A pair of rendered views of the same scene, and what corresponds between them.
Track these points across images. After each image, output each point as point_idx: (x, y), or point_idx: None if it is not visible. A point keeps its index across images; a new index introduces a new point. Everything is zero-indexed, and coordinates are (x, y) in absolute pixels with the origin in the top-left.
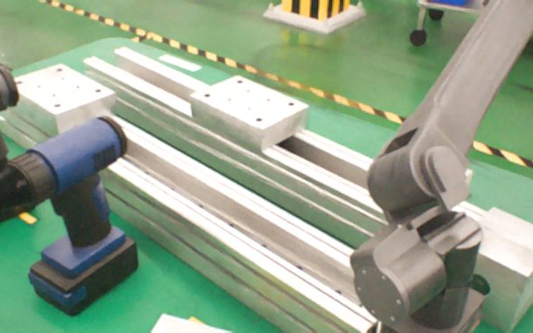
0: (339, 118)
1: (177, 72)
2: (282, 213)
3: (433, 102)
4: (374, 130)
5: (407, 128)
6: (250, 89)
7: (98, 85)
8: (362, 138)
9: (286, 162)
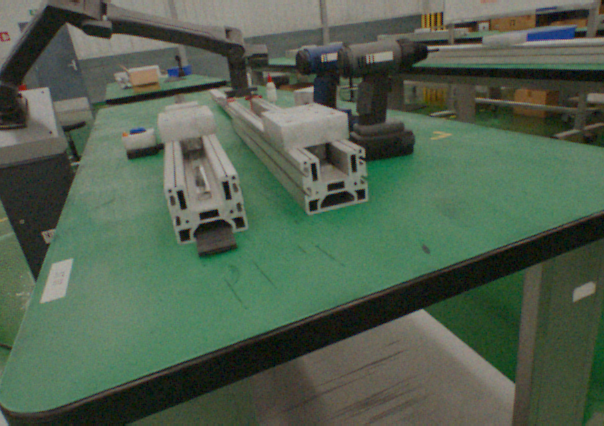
0: (79, 191)
1: (168, 159)
2: (240, 109)
3: (211, 27)
4: (82, 182)
5: (222, 34)
6: (170, 117)
7: (267, 115)
8: (101, 178)
9: None
